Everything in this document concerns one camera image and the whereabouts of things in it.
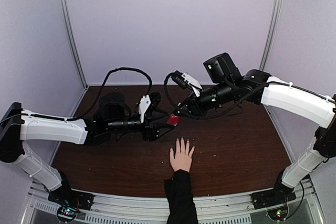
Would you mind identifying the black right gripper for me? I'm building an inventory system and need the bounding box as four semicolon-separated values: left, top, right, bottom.
173;79;235;120

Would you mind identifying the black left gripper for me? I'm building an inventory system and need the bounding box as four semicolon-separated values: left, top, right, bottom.
108;108;175;142

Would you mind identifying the red nail polish bottle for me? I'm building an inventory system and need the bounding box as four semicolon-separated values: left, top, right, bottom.
167;114;180;126

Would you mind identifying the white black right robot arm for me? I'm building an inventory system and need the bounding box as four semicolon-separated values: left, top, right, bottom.
175;53;335;204

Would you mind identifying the black sleeved forearm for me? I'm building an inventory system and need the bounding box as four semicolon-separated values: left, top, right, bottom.
164;169;198;224

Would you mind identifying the mannequin hand with long nails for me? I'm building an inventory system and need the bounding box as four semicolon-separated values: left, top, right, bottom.
169;137;195;173

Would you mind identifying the left round circuit board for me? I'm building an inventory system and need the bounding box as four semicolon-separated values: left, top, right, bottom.
56;206;80;222

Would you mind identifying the round circuit board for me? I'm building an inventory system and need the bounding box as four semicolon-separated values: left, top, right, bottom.
267;206;289;221
56;206;80;222

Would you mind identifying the right round circuit board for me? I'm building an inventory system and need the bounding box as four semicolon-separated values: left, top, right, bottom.
267;206;289;221

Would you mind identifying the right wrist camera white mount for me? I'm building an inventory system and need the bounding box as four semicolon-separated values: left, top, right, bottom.
171;71;203;97

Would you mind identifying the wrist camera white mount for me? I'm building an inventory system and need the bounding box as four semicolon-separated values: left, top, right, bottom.
138;92;161;123
171;71;203;97

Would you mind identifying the black braided right cable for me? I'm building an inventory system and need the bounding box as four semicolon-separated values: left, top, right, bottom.
163;73;237;120

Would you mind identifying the black braided cable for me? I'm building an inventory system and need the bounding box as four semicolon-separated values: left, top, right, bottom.
70;67;153;120
163;73;237;120

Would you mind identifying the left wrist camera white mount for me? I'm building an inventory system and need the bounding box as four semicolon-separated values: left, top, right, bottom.
138;92;161;123

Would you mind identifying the black braided left cable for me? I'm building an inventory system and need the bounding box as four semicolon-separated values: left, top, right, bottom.
70;67;153;120

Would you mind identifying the right aluminium corner post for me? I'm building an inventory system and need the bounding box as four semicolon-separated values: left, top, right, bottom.
259;0;283;71

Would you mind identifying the aluminium corner post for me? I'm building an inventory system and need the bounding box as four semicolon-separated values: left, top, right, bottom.
60;0;88;90
259;0;283;71

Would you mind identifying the aluminium front frame rail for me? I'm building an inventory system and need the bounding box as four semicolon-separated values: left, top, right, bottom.
19;179;325;223

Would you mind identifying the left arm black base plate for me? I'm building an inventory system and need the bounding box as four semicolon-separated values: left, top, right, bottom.
48;189;94;210

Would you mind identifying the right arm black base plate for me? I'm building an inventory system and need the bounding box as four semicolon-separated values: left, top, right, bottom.
251;188;296;209

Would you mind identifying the left aluminium corner post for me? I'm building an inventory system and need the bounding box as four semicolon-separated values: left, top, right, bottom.
60;0;88;90

